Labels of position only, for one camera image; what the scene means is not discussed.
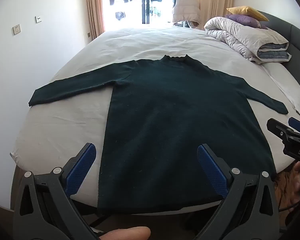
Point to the brown patterned cloth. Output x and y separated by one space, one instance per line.
285 187

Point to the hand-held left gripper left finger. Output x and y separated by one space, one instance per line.
82 170

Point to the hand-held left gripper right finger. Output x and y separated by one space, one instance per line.
212 172

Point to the purple pillow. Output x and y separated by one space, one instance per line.
242 20

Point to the yellow pillow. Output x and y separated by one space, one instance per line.
247 12

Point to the grey padded headboard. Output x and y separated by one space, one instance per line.
297 45

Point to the dark green knit sweater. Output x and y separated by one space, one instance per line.
177 110

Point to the white puffer vest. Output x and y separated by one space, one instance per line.
185 10

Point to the white wall socket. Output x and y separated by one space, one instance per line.
16 29

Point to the black framed balcony door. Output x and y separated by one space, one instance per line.
145 2

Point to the person's right hand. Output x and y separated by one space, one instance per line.
299 180

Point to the folded white duvet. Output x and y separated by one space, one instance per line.
240 35

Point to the small dark hanging garment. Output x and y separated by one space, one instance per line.
118 15

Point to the white wall switch plate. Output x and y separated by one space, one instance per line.
38 18

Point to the bed with white sheet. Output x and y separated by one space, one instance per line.
65 130

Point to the person's left hand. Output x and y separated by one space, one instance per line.
127 233

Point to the flat white pillow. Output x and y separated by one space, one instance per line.
290 85

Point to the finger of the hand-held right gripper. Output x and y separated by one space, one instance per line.
277 128
298 126

